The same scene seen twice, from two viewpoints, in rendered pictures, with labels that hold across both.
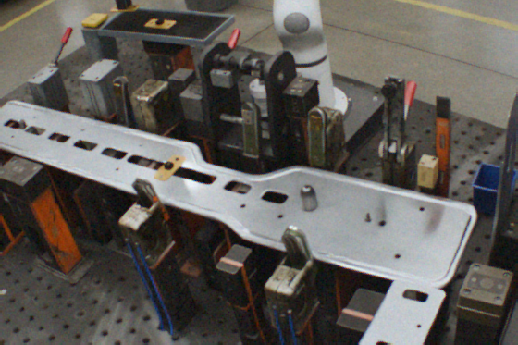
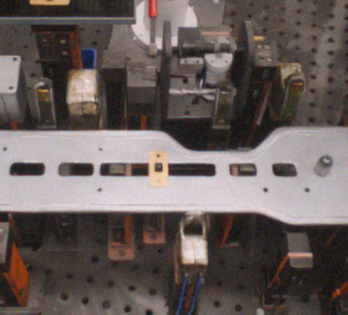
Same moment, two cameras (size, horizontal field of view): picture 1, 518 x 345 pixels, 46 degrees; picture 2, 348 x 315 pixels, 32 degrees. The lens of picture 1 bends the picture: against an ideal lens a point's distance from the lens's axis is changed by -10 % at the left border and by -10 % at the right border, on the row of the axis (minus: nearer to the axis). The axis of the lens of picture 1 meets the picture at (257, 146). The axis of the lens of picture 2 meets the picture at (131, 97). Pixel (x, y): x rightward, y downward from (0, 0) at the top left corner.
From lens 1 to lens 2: 98 cm
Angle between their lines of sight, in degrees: 31
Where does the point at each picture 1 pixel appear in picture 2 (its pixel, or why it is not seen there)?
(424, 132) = (263, 20)
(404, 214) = not seen: outside the picture
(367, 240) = not seen: outside the picture
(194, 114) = (143, 98)
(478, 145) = (320, 22)
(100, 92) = (16, 101)
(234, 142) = (183, 111)
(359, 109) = (207, 16)
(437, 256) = not seen: outside the picture
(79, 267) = (31, 290)
